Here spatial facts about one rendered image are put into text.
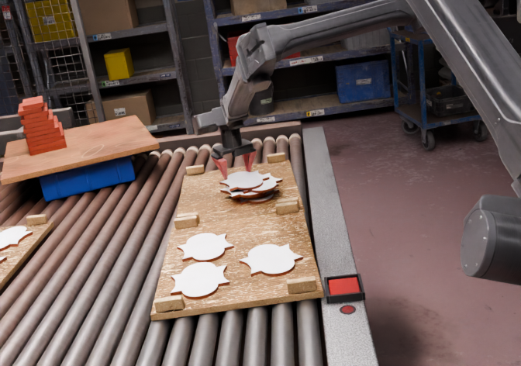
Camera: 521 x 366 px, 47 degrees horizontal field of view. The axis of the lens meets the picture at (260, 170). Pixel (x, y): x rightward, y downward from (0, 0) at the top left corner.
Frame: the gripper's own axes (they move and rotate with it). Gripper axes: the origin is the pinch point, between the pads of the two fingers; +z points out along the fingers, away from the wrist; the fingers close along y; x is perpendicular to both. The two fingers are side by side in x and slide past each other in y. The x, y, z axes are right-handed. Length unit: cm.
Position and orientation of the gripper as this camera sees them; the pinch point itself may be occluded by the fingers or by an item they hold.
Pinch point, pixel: (236, 174)
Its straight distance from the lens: 174.1
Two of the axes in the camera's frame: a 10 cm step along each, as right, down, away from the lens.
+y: -8.8, 2.8, -4.0
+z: 1.3, 9.3, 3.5
